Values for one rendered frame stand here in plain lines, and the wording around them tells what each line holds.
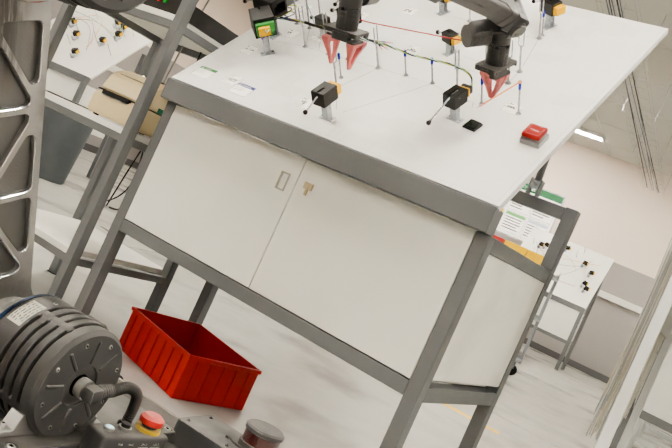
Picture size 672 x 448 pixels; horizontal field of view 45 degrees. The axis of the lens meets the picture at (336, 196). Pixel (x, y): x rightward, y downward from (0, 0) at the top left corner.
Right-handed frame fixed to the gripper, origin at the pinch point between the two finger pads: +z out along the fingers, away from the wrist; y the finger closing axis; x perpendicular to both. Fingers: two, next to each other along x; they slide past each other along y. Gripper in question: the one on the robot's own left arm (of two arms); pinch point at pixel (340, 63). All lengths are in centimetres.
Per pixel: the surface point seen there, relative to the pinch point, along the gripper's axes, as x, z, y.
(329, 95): -9.6, 13.0, 7.4
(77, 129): -215, 191, 345
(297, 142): -2.9, 26.7, 11.0
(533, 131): -25, 8, -46
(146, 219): 9, 66, 54
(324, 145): -3.0, 24.5, 2.3
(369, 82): -33.3, 13.8, 8.6
